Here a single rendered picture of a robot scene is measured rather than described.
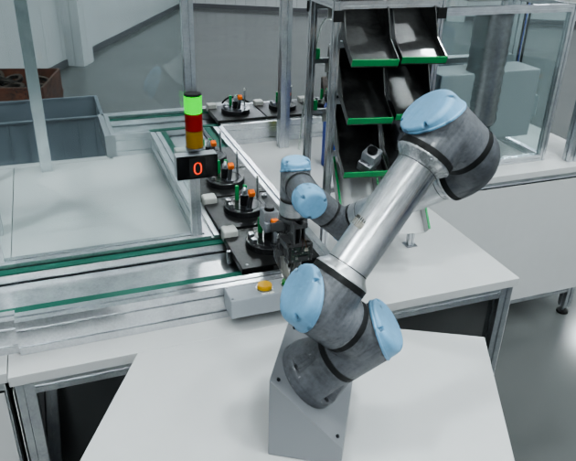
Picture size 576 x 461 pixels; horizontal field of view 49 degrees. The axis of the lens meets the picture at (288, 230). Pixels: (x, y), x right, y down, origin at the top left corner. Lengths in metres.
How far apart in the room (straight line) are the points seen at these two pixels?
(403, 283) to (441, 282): 0.12
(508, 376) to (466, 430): 1.62
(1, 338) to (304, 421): 0.81
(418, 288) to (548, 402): 1.24
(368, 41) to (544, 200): 1.55
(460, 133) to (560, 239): 2.15
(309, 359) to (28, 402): 0.78
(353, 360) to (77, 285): 0.92
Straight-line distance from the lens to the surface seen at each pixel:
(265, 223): 1.86
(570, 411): 3.06
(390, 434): 1.49
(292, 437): 1.37
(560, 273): 3.48
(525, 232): 3.17
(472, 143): 1.26
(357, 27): 1.90
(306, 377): 1.31
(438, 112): 1.21
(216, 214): 2.11
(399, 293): 1.95
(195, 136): 1.83
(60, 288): 1.90
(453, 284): 2.03
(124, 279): 1.89
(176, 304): 1.74
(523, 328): 3.48
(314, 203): 1.46
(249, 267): 1.81
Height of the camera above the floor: 1.89
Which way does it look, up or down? 27 degrees down
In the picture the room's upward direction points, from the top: 2 degrees clockwise
